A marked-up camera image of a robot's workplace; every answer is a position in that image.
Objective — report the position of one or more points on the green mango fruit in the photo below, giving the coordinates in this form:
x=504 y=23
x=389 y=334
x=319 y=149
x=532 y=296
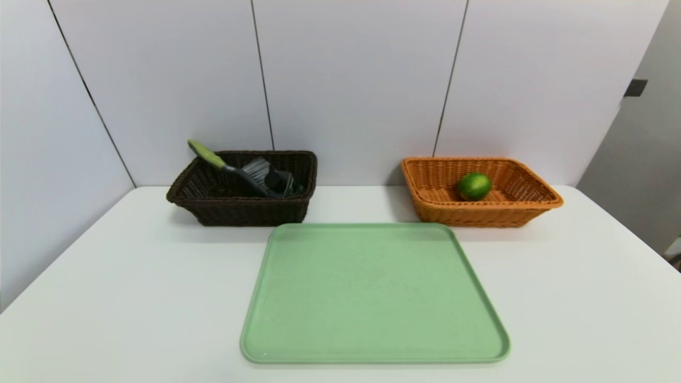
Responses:
x=474 y=186

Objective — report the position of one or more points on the dark brown wicker basket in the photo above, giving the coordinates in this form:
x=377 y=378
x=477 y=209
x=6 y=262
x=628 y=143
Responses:
x=239 y=213

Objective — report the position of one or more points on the orange wicker basket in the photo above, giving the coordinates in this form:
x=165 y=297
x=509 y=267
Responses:
x=479 y=215

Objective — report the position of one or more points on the light green plastic tray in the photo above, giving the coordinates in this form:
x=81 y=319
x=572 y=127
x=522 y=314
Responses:
x=372 y=298

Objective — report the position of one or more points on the dark grey wall bracket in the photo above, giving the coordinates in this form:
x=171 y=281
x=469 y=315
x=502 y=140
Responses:
x=636 y=87

